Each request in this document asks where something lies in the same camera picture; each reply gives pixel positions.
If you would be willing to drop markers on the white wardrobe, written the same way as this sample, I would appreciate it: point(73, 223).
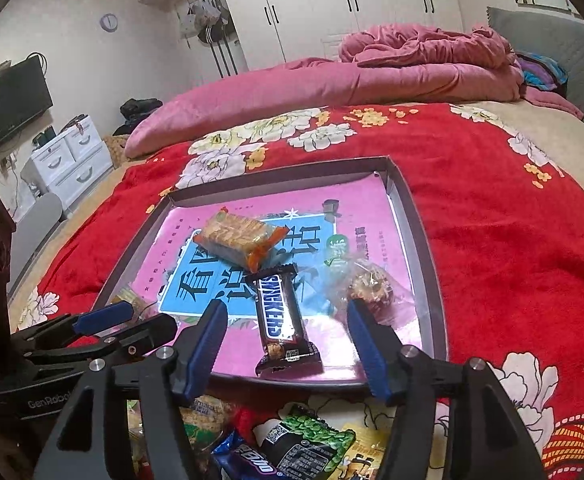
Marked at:
point(322, 10)

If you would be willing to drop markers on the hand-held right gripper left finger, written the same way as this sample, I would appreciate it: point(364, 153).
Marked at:
point(204, 350)

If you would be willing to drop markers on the red floral blanket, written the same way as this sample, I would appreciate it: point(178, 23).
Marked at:
point(497, 260)

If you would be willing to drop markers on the black striped hanging bag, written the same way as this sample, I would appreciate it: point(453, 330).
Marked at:
point(216, 35)

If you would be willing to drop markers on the round wall clock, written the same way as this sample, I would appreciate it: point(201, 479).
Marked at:
point(108, 22)

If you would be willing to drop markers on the pink duvet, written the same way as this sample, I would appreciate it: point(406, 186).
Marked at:
point(322, 85)

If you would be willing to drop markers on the purple teal clothes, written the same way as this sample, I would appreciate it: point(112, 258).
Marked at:
point(542, 72)

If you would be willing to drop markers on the wall power socket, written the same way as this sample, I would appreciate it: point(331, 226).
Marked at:
point(9, 164)

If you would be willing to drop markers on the hanging light grey bag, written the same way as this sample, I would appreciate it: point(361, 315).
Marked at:
point(199, 12)

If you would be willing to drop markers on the black green pea packet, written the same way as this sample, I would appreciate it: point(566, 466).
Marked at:
point(312, 440)

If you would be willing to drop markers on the white drawer cabinet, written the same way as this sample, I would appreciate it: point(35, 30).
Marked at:
point(71, 160)

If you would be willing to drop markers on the black television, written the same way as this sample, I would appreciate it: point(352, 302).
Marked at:
point(6, 105)

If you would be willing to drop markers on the blue cookie packet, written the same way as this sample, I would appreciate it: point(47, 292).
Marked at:
point(247, 460)

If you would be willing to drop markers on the tan knitted cloth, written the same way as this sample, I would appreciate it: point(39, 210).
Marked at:
point(114, 147)

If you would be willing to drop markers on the black bag pile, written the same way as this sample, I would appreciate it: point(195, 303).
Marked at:
point(139, 107)

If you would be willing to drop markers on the grey tray with pink book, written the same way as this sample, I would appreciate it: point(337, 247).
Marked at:
point(422, 260)

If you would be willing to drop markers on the yellow snack packet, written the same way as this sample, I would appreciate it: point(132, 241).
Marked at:
point(367, 452)

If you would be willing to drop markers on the clear candy ball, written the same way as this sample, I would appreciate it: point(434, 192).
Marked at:
point(367, 285)

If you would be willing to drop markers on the orange cracker packet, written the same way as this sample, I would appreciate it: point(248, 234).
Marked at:
point(237, 237)

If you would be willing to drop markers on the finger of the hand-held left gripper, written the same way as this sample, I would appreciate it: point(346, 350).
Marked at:
point(146, 332)
point(104, 316)

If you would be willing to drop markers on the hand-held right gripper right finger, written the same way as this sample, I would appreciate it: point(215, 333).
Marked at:
point(367, 350)

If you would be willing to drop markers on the pink book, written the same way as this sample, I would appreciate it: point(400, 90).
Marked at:
point(292, 195)

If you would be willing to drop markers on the brown chocolate bar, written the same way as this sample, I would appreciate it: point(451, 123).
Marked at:
point(277, 320)

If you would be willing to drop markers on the small black device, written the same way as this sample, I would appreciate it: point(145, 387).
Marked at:
point(47, 135)

